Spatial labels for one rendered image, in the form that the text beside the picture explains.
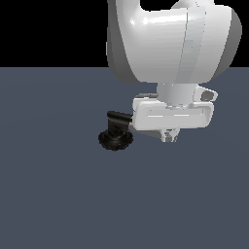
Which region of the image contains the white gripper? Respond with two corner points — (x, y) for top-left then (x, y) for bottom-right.
(129, 85), (219, 143)

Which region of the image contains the black faucet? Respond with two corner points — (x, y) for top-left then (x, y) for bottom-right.
(97, 110), (134, 152)

